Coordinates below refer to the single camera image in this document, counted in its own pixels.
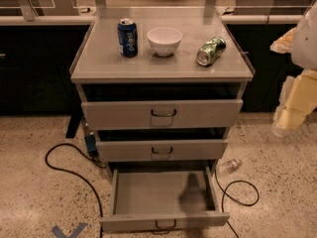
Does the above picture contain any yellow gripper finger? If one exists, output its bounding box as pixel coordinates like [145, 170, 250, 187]
[270, 29, 295, 54]
[272, 70, 317, 137]

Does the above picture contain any grey bottom drawer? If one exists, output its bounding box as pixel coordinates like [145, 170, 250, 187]
[100, 164, 229, 232]

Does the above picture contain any grey drawer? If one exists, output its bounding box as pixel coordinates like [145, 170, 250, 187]
[100, 164, 229, 232]
[96, 140, 228, 162]
[81, 99, 243, 130]

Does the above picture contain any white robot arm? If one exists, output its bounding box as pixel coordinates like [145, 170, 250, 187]
[270, 3, 317, 137]

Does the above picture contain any grey top drawer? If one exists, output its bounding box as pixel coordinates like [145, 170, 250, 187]
[81, 99, 243, 130]

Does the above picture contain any grey middle drawer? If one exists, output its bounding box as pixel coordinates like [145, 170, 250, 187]
[96, 140, 228, 162]

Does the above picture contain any grey drawer cabinet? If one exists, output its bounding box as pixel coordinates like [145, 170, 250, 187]
[68, 6, 256, 171]

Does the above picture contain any green soda can lying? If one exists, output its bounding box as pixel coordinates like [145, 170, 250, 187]
[196, 37, 226, 66]

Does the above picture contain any clear plastic bottle on floor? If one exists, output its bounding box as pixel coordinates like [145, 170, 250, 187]
[217, 159, 243, 177]

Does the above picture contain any white bowl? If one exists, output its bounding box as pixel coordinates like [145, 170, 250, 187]
[147, 27, 182, 57]

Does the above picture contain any blue Pepsi can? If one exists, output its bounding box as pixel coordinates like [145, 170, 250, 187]
[117, 18, 138, 58]

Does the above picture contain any blue power adapter box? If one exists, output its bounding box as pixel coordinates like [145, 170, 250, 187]
[84, 133, 98, 158]

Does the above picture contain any blue tape mark on floor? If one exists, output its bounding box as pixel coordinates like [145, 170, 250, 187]
[51, 222, 88, 238]

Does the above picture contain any black cable left floor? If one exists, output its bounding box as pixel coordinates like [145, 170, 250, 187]
[45, 143, 106, 238]

